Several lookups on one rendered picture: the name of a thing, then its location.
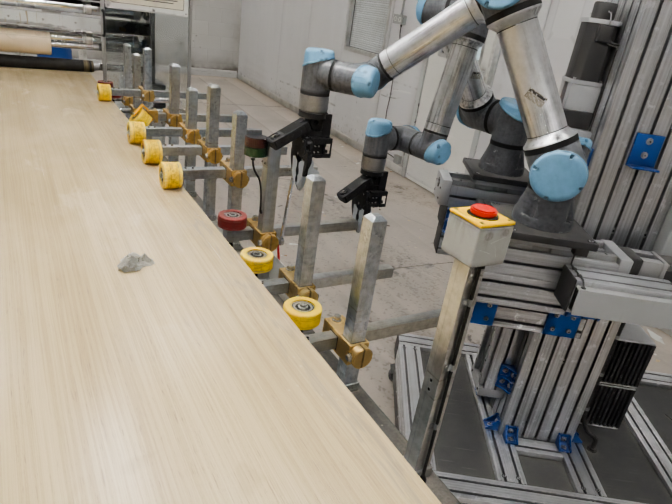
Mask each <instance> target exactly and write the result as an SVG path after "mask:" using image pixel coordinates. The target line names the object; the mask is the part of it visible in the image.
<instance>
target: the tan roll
mask: <svg viewBox="0 0 672 504"><path fill-rule="evenodd" d="M52 47H58V48H71V49H83V50H95V51H102V45H99V44H87V43H76V42H64V41H53V40H51V37H50V32H45V31H34V30H24V29H13V28H2V27H0V51H4V52H17V53H31V54H44V55H51V54H52Z"/></svg>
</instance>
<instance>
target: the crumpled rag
mask: <svg viewBox="0 0 672 504"><path fill-rule="evenodd" d="M120 261H121V262H120V263H119V264H118V265H117V267H118V268H119V269H118V270H120V269H121V270H122V271H123V273H125V272H126V273H127V272H129V271H137V270H139V271H140V269H142V267H145V266H147V267H148V266H152V265H153V264H155V263H154V261H153V259H151V258H149V257H148V256H147V255H146V254H145V253H144V254H142V255H141V256H140V255H139V254H137V253H134V252H132V253H129V254H128V255H127V256H125V257H124V258H122V259H121V260H120ZM118 270H117V271H118Z"/></svg>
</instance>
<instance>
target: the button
mask: <svg viewBox="0 0 672 504"><path fill-rule="evenodd" d="M470 211H471V212H472V213H473V214H474V215H476V216H479V217H482V218H494V217H496V216H497V214H498V211H497V210H496V209H495V208H494V207H492V206H490V205H486V204H480V203H476V204H473V205H471V207H470Z"/></svg>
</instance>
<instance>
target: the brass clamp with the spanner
mask: <svg viewBox="0 0 672 504"><path fill-rule="evenodd" d="M257 225H258V221H253V220H252V218H247V226H250V227H251V228H252V229H253V239H252V240H251V241H252V242H253V244H254V245H255V246H256V247H260V248H265V249H268V250H269V251H271V252H272V251H274V250H275V249H276V248H277V247H278V244H279V240H278V238H277V237H276V235H277V232H276V231H275V230H273V232H261V231H260V230H259V229H258V228H257Z"/></svg>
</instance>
